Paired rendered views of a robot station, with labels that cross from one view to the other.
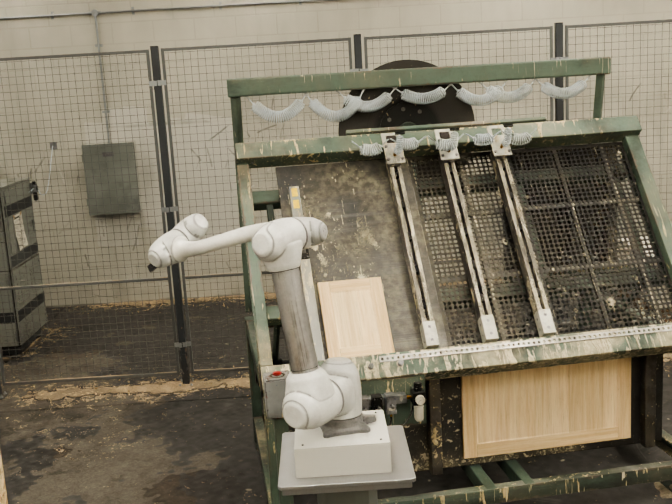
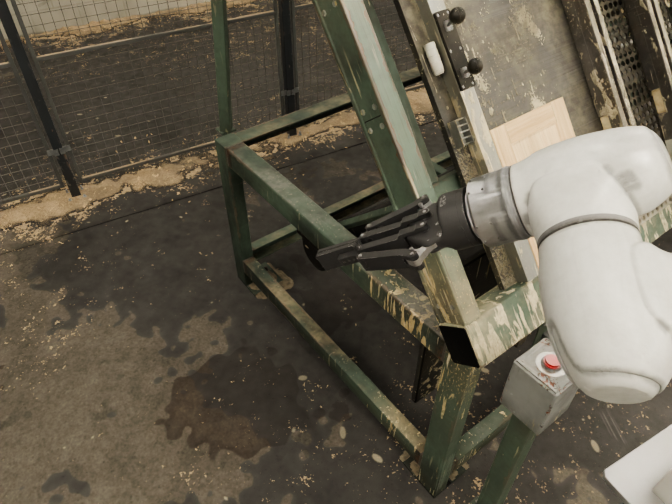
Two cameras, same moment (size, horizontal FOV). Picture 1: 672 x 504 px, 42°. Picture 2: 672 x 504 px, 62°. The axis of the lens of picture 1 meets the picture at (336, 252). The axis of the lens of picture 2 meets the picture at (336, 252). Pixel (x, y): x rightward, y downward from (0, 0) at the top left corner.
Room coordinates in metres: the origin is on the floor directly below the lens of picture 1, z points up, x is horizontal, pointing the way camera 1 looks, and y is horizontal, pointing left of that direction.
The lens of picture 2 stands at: (3.22, 1.07, 1.98)
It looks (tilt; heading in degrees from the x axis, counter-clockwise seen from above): 43 degrees down; 331
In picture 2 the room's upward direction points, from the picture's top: straight up
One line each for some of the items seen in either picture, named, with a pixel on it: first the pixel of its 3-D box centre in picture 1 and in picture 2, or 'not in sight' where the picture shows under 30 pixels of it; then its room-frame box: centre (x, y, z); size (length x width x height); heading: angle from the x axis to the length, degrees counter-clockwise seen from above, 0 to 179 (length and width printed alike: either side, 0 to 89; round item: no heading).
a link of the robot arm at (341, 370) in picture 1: (338, 386); not in sight; (3.20, 0.02, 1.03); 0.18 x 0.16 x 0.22; 148
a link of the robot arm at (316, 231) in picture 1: (303, 232); not in sight; (3.23, 0.12, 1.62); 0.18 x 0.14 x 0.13; 58
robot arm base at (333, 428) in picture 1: (347, 419); not in sight; (3.21, -0.01, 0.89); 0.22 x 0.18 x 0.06; 100
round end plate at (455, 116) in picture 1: (408, 131); not in sight; (5.05, -0.45, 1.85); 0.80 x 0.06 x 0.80; 99
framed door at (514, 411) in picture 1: (547, 396); not in sight; (4.25, -1.03, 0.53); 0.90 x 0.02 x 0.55; 99
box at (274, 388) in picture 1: (278, 395); (541, 386); (3.65, 0.29, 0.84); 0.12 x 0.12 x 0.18; 9
